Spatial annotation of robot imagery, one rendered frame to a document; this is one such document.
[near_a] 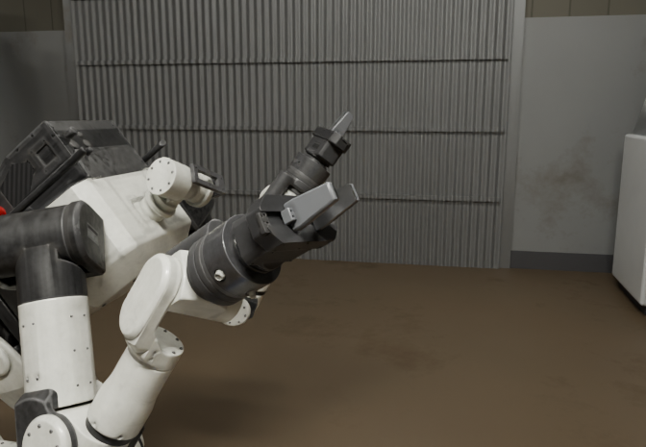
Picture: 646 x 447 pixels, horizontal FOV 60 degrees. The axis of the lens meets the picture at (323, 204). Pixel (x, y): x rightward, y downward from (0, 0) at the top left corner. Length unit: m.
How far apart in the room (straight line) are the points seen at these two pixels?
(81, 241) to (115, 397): 0.22
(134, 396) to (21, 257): 0.26
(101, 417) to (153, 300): 0.18
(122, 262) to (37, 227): 0.17
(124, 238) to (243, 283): 0.38
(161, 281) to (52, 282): 0.21
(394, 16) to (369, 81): 0.43
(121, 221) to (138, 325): 0.31
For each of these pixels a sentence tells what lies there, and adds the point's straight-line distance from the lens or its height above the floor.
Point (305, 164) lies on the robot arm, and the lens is 1.23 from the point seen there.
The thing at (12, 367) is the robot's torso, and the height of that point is 0.58.
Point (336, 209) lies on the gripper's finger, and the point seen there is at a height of 0.95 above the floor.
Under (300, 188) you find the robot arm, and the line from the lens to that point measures 1.23.
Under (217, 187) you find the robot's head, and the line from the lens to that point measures 1.03.
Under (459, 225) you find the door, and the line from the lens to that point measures 3.80.
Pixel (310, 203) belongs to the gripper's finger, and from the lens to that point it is 0.56.
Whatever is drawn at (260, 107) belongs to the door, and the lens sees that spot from 3.88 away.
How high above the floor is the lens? 1.06
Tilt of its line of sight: 10 degrees down
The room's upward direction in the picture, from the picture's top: straight up
